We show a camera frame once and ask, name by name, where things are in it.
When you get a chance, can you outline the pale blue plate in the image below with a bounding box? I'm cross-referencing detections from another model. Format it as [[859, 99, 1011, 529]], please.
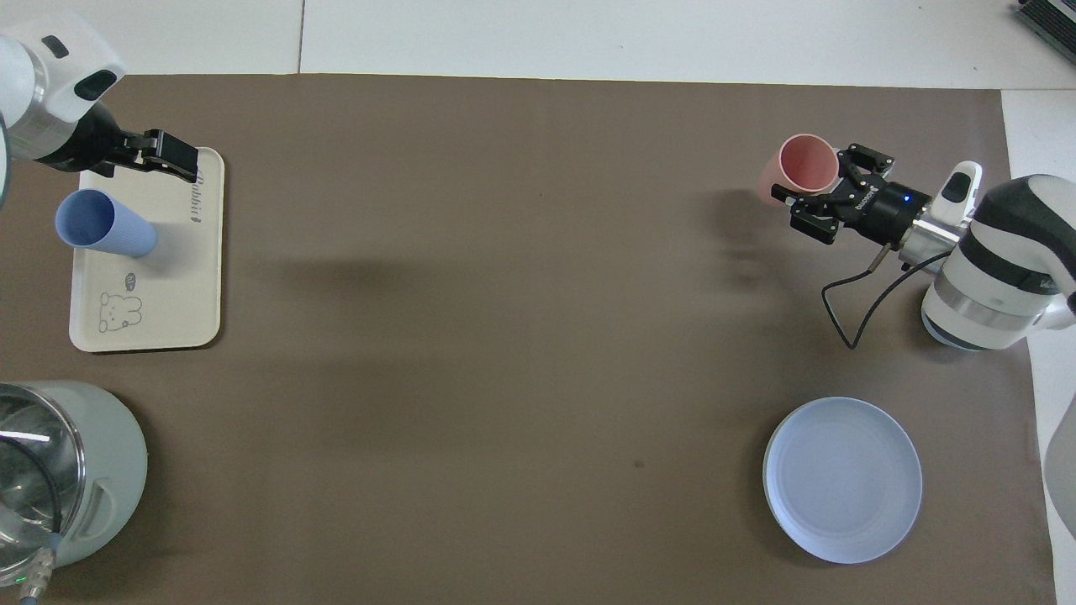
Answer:
[[762, 397, 924, 565]]

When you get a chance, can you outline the brown table mat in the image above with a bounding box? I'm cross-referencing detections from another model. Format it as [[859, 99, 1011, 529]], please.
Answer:
[[0, 74, 1058, 605]]

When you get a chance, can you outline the mint green cooking pot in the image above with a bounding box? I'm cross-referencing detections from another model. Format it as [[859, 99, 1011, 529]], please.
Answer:
[[0, 381, 149, 581]]

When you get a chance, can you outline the dark grey ribbed device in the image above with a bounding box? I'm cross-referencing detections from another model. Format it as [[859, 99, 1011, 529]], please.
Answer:
[[1013, 0, 1076, 45]]

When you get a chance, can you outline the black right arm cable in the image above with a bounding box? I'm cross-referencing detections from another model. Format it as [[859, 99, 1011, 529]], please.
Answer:
[[821, 242, 952, 350]]

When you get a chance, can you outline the glass pot lid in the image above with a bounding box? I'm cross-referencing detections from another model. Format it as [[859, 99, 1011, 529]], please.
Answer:
[[0, 393, 87, 543]]

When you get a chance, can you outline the blue plastic cup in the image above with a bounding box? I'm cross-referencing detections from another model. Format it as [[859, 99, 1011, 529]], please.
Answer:
[[55, 189, 159, 259]]

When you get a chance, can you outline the pink plastic cup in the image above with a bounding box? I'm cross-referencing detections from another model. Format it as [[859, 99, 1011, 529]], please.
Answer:
[[757, 133, 841, 208]]

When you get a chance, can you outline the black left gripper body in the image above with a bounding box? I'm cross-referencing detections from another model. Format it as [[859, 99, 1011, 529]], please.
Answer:
[[49, 100, 129, 176]]

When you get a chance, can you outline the cream tray with rabbit print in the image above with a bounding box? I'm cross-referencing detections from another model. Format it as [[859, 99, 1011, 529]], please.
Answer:
[[69, 147, 226, 354]]

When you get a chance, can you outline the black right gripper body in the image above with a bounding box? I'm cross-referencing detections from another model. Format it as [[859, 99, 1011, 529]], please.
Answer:
[[839, 179, 934, 245]]

